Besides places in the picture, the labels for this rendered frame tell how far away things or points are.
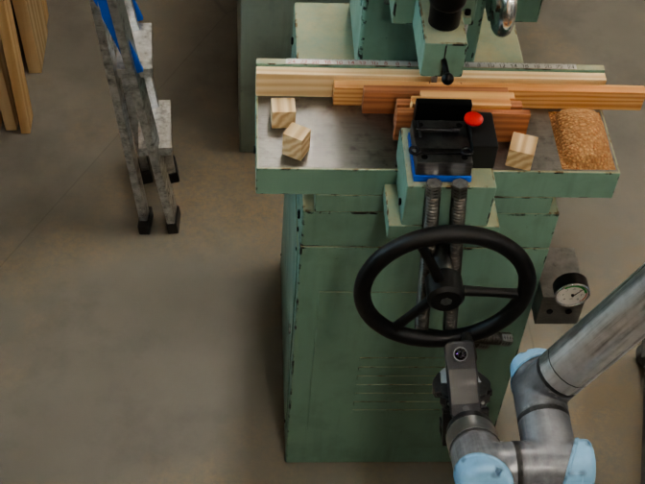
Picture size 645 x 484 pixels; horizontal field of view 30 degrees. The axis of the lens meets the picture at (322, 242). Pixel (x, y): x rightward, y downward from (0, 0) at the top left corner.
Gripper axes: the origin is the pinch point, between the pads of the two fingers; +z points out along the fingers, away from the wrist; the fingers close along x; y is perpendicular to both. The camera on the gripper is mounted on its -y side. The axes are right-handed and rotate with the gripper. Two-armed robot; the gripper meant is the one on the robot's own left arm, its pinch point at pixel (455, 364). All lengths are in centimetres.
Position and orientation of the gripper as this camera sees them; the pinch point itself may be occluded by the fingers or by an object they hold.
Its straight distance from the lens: 196.5
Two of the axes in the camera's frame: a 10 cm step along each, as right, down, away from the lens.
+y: 0.3, 9.4, 3.3
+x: 10.0, -0.3, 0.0
